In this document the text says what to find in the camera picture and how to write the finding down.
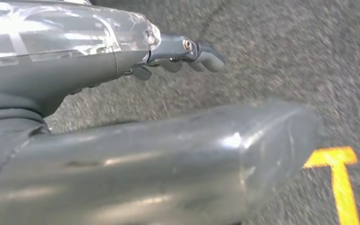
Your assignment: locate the yellow floor tape square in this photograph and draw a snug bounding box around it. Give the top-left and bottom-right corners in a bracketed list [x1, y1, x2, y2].
[302, 146, 360, 225]

